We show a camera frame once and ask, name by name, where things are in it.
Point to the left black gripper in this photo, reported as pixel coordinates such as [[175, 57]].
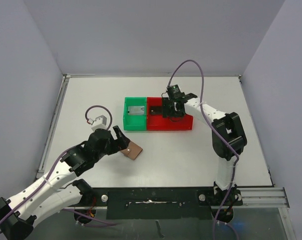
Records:
[[118, 139]]

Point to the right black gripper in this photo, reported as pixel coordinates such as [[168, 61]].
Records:
[[167, 107]]

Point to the brown leather card holder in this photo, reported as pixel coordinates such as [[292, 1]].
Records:
[[132, 151]]

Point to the green plastic bin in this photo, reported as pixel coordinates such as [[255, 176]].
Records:
[[134, 122]]

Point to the red plastic double bin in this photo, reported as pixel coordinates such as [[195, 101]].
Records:
[[159, 123]]

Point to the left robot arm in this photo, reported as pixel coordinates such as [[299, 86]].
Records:
[[21, 212]]

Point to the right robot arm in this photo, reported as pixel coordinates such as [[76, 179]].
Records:
[[228, 137]]

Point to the black credit card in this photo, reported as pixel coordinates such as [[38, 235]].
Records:
[[156, 110]]

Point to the silver credit card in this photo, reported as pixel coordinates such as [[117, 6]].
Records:
[[136, 110]]

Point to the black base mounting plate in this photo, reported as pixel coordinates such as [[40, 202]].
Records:
[[160, 203]]

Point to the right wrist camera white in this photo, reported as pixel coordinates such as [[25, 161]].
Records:
[[174, 92]]

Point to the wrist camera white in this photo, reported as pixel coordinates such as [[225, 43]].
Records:
[[99, 122], [174, 92]]

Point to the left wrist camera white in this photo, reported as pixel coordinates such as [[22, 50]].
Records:
[[99, 122]]

